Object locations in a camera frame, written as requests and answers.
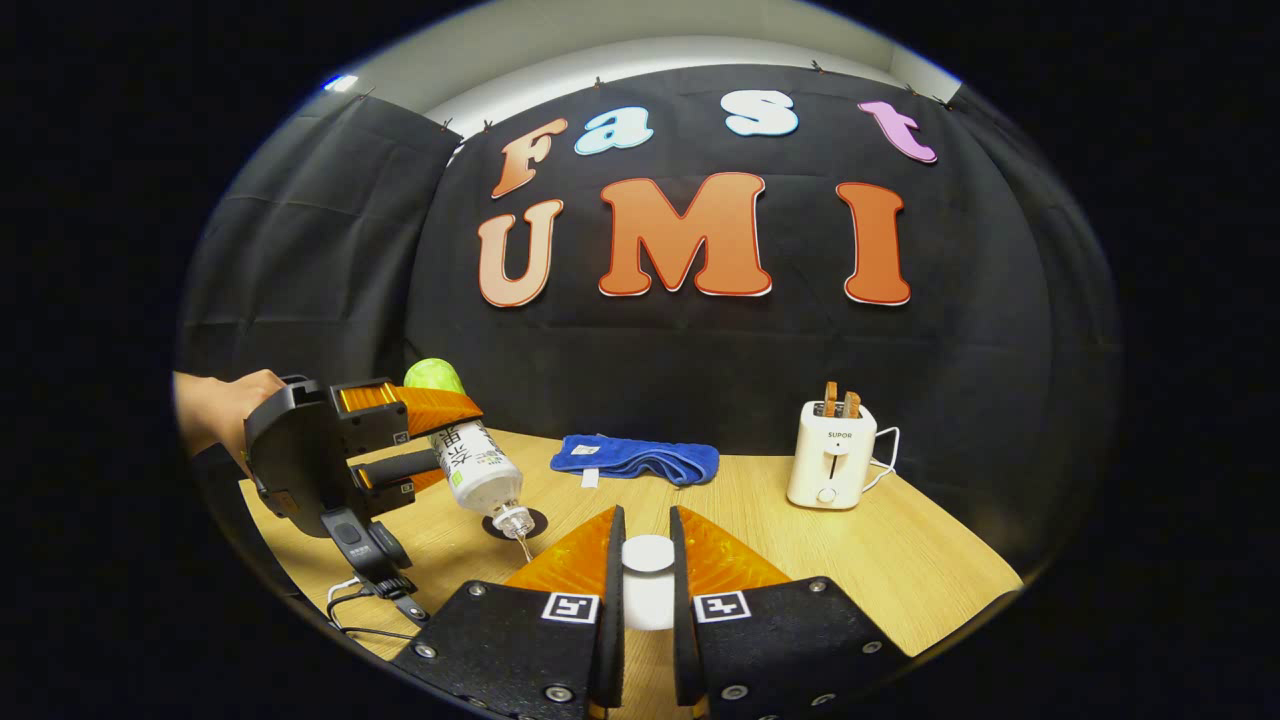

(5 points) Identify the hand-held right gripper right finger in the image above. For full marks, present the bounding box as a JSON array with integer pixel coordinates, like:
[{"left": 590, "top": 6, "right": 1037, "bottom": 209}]
[{"left": 668, "top": 505, "right": 912, "bottom": 719}]

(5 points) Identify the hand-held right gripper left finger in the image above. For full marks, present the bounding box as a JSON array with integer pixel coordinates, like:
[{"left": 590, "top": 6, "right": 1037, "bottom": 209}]
[{"left": 390, "top": 505, "right": 628, "bottom": 719}]

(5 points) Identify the white teacup lid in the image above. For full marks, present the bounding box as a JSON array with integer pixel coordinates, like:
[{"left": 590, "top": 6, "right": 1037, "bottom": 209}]
[{"left": 620, "top": 534, "right": 678, "bottom": 632}]

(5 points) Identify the clear water bottle white label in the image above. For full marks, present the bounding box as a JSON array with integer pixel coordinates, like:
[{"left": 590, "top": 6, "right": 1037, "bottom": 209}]
[{"left": 404, "top": 358, "right": 537, "bottom": 546}]

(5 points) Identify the black round coaster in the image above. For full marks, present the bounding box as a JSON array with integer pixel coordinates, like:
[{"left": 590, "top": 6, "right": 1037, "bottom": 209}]
[{"left": 482, "top": 507, "right": 550, "bottom": 542}]

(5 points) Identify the blue towel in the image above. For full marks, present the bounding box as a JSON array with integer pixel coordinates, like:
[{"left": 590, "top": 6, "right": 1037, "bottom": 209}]
[{"left": 549, "top": 433, "right": 721, "bottom": 489}]

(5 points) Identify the white toaster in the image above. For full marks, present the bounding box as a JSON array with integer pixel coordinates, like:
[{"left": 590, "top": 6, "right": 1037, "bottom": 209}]
[{"left": 786, "top": 401, "right": 878, "bottom": 511}]

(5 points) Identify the black backdrop cloth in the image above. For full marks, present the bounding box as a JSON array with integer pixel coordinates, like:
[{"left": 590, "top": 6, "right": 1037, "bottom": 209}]
[{"left": 178, "top": 65, "right": 1121, "bottom": 576}]

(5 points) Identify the white toaster cable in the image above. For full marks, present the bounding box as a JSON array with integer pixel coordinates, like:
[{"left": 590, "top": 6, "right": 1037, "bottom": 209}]
[{"left": 862, "top": 427, "right": 902, "bottom": 494}]

